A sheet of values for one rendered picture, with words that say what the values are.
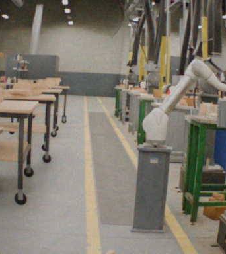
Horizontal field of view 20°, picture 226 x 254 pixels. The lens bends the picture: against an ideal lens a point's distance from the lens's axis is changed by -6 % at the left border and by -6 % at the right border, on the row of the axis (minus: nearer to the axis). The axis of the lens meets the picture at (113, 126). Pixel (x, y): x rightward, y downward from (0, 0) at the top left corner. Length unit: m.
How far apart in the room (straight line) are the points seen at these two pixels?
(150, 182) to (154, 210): 0.24
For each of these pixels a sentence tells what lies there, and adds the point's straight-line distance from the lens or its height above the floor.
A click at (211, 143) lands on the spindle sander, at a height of 0.56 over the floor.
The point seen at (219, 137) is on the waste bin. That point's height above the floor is 0.58.
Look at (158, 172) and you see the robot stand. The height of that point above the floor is 0.51.
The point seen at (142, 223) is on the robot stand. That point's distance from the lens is 5.39.
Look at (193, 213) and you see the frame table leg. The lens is 5.72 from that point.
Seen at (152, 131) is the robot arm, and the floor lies 0.82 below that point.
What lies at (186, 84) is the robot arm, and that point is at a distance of 5.58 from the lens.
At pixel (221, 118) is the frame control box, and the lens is 4.83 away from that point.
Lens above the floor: 1.23
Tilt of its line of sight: 4 degrees down
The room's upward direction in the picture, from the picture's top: 3 degrees clockwise
